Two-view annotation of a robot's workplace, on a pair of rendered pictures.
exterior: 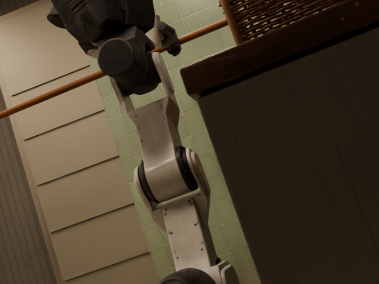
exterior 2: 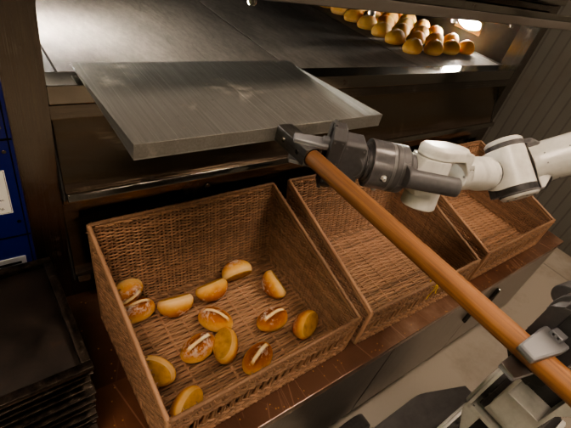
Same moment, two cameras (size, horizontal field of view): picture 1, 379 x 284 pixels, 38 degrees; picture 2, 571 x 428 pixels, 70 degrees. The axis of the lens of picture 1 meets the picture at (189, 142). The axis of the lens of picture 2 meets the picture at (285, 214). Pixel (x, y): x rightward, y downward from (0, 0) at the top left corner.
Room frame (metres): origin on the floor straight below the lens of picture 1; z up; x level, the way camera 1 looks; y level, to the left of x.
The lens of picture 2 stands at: (2.66, -0.16, 1.56)
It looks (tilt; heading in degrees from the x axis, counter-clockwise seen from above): 38 degrees down; 214
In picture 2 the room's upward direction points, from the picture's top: 17 degrees clockwise
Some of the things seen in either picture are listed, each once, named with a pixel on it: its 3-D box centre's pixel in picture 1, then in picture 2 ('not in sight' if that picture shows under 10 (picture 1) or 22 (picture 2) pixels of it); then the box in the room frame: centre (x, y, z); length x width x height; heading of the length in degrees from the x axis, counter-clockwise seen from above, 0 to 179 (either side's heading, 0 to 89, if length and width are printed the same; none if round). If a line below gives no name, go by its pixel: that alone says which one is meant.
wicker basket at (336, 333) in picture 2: not in sight; (228, 292); (2.12, -0.62, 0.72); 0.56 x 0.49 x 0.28; 170
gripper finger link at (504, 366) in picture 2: not in sight; (519, 365); (2.21, -0.08, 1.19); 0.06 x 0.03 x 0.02; 161
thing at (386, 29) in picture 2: not in sight; (396, 23); (0.84, -1.09, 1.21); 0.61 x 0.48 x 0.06; 79
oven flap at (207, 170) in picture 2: not in sight; (356, 121); (1.50, -0.77, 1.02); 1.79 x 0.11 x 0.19; 169
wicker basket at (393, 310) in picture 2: not in sight; (380, 237); (1.54, -0.50, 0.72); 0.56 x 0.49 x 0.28; 168
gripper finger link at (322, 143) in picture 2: not in sight; (311, 138); (2.12, -0.51, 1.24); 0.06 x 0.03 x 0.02; 134
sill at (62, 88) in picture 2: not in sight; (366, 76); (1.49, -0.79, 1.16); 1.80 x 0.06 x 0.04; 169
